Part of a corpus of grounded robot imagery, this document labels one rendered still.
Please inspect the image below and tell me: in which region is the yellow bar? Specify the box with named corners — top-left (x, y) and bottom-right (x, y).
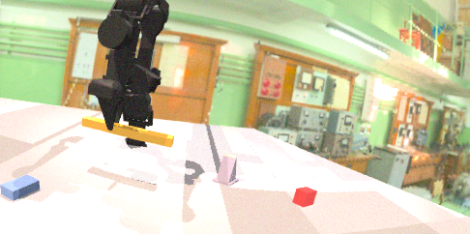
top-left (81, 116), bottom-right (174, 148)

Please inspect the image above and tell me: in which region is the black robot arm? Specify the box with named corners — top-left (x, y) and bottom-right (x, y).
top-left (98, 0), bottom-right (169, 130)

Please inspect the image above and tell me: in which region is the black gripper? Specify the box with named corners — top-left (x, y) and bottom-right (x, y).
top-left (87, 49), bottom-right (141, 131)

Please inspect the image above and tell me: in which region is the light blue rectangular block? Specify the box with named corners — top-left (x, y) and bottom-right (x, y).
top-left (0, 174), bottom-right (40, 201)

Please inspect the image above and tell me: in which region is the red cube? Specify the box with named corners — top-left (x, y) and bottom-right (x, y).
top-left (292, 187), bottom-right (317, 207)

